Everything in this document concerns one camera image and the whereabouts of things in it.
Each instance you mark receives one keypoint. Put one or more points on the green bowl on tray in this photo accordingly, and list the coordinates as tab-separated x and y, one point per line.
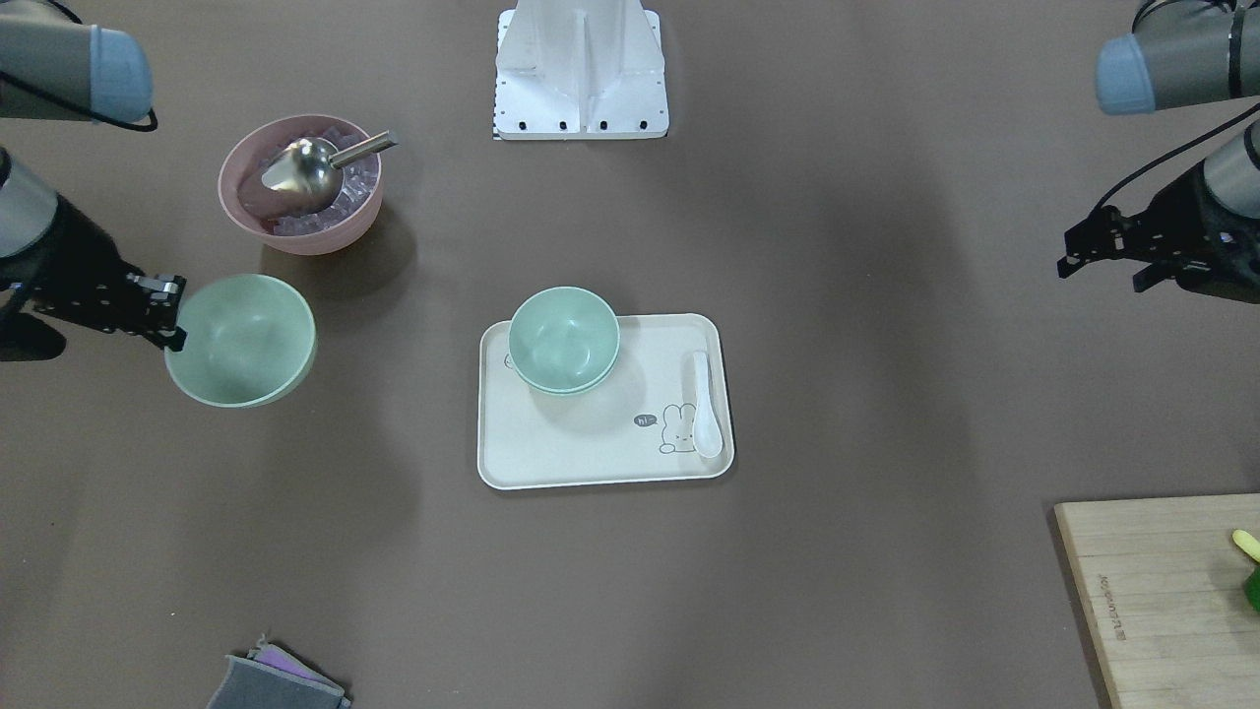
562	381

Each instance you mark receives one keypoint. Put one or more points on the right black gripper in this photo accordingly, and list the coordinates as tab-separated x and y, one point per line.
67	264

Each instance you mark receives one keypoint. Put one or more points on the yellow plastic knife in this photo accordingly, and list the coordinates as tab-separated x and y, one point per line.
1246	543

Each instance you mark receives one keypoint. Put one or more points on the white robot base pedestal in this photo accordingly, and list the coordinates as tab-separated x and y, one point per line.
579	70

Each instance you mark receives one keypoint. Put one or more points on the grey and purple cloths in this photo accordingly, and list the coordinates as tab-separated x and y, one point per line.
270	676

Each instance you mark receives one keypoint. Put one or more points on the cream rabbit serving tray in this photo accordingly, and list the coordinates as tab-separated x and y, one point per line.
635	426

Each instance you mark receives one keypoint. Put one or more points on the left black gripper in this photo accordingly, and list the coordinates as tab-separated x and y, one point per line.
1197	222

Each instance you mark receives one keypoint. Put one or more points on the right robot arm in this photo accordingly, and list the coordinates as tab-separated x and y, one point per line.
56	67

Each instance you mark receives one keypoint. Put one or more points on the green bowl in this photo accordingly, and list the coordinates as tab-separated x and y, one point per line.
562	381
566	327
250	339

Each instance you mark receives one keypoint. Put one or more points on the wooden cutting board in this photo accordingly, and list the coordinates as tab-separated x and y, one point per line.
1162	588

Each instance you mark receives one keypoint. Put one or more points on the white ceramic spoon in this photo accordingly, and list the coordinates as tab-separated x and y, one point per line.
707	434

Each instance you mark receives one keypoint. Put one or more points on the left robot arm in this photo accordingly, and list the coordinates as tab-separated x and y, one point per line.
1185	53

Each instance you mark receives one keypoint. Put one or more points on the pink bowl with ice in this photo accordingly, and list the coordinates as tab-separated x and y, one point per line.
256	148

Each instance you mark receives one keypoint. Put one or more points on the metal ice scoop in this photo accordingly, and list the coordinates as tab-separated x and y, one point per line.
313	167

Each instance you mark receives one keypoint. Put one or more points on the green lime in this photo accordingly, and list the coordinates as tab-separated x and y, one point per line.
1251	589

